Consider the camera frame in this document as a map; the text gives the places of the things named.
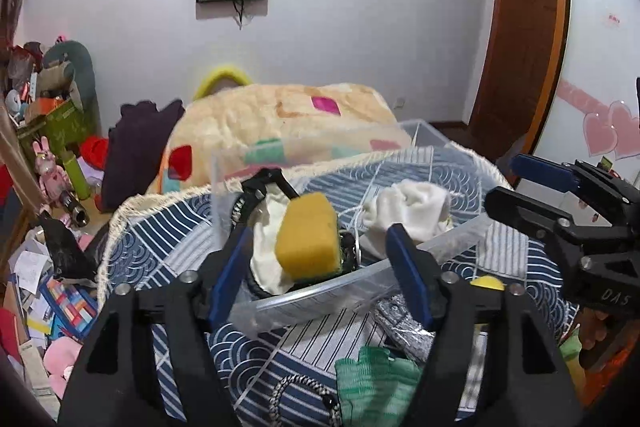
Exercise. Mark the white sock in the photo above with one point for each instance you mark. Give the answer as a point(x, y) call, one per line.
point(415, 207)

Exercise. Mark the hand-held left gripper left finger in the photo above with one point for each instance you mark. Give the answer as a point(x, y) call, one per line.
point(231, 274)

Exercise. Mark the person's right hand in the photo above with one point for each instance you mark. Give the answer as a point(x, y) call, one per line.
point(595, 329)

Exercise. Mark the white cloth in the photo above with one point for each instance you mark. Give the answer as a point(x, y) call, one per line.
point(265, 254)

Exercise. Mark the green bottle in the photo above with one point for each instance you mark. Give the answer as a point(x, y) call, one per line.
point(77, 174)

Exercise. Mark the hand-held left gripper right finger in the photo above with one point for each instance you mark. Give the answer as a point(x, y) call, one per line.
point(410, 274)

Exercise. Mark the pink heart wall stickers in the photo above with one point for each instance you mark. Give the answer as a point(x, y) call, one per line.
point(610, 129)

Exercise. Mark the clear plastic box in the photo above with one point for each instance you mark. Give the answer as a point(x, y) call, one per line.
point(345, 289)

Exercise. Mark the colourful checked box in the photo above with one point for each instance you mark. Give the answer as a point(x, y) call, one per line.
point(70, 309)

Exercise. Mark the black plastic bag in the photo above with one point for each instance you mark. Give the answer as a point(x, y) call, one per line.
point(65, 252)

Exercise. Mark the pink plush toy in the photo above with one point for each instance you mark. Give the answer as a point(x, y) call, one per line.
point(62, 364)

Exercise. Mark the grey plush toy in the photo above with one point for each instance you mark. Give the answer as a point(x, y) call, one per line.
point(75, 62)

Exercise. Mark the cream patterned blanket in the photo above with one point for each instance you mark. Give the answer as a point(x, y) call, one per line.
point(280, 117)

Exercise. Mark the green mesh cloth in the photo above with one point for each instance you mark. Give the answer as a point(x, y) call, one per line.
point(375, 379)

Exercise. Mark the red cloth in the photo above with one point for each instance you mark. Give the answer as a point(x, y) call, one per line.
point(95, 152)

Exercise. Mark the black flashlight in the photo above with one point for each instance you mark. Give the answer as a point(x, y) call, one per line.
point(76, 209)

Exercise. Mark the dark purple cloth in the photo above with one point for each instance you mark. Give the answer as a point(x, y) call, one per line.
point(135, 147)

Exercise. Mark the pink rabbit figure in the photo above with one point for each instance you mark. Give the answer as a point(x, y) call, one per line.
point(50, 174)

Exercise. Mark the pile of papers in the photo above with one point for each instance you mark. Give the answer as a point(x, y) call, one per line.
point(30, 277)

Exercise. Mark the brown wooden door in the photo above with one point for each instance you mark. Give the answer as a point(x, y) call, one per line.
point(525, 32)

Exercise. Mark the blue patterned tablecloth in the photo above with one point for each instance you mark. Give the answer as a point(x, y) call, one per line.
point(325, 349)

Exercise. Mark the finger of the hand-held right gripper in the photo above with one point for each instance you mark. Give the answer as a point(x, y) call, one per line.
point(520, 207)
point(542, 171)

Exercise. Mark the yellow sponge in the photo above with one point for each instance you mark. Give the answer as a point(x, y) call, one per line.
point(305, 237)

